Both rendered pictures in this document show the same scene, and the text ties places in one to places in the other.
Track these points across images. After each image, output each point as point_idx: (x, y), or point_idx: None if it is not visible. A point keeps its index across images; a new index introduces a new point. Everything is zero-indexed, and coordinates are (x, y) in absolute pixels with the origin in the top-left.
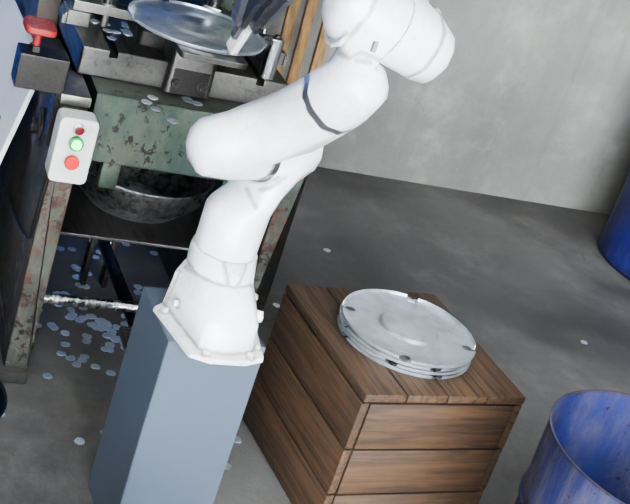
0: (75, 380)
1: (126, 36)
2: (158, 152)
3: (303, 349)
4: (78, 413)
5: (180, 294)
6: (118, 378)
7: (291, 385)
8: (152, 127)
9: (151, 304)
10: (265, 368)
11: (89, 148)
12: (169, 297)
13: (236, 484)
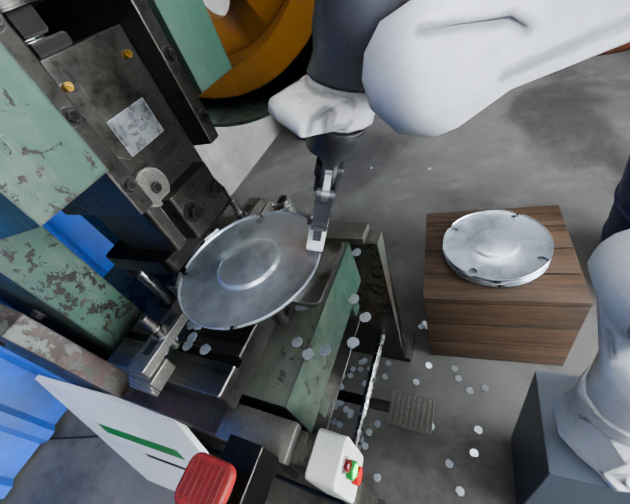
0: (383, 456)
1: (203, 329)
2: (329, 354)
3: (478, 314)
4: (424, 473)
5: None
6: (534, 495)
7: (478, 330)
8: (318, 353)
9: (594, 484)
10: (437, 334)
11: (353, 450)
12: (617, 470)
13: (505, 390)
